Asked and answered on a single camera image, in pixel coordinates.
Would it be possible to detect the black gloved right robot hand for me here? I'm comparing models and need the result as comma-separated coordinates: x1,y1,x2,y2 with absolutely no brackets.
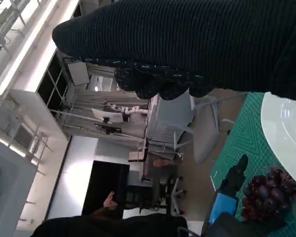
51,0,296,103

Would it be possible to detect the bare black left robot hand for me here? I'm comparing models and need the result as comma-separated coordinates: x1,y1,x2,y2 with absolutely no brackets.
201,154,288,237

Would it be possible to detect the purple toy grape bunch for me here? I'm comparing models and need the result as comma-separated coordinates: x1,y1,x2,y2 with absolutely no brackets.
241,165,296,223

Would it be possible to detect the white plate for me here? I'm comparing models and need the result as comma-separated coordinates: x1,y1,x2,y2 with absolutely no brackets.
260,91,296,189

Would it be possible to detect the green cutting mat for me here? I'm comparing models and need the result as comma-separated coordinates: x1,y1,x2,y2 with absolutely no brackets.
209,91,296,237

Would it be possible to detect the white-backed monitor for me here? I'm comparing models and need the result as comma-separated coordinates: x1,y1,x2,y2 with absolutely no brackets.
91,108,123,123

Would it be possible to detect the grey board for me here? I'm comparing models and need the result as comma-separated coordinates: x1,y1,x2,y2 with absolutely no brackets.
67,61,91,87

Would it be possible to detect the person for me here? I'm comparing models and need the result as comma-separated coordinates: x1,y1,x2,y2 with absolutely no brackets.
34,190,188,237

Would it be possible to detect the large black screen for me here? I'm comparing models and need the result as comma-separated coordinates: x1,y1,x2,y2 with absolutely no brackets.
81,159,131,216

